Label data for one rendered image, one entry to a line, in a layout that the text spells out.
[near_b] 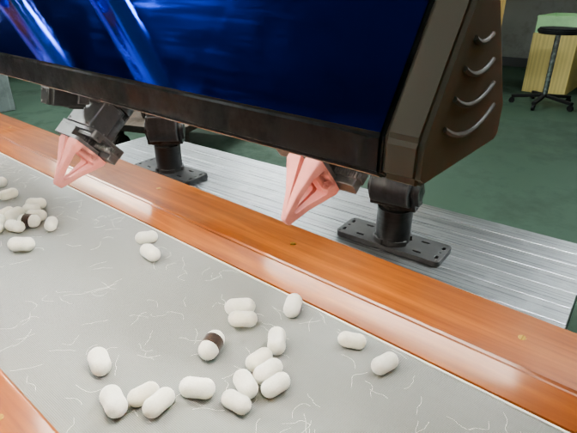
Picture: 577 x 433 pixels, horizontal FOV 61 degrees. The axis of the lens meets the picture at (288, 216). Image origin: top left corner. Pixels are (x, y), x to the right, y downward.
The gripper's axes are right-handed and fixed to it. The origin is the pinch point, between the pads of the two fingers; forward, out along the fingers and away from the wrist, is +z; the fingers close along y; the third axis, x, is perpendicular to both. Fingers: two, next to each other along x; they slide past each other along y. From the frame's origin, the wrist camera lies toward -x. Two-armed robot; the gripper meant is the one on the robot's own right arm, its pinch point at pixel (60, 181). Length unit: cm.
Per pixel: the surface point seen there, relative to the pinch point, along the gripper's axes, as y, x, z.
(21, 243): 3.8, -1.6, 10.8
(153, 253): 21.0, 5.4, 2.5
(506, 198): 8, 216, -124
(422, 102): 66, -30, -5
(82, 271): 15.0, 1.7, 9.4
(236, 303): 38.6, 4.4, 2.9
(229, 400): 48.4, -2.1, 11.0
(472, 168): -25, 239, -150
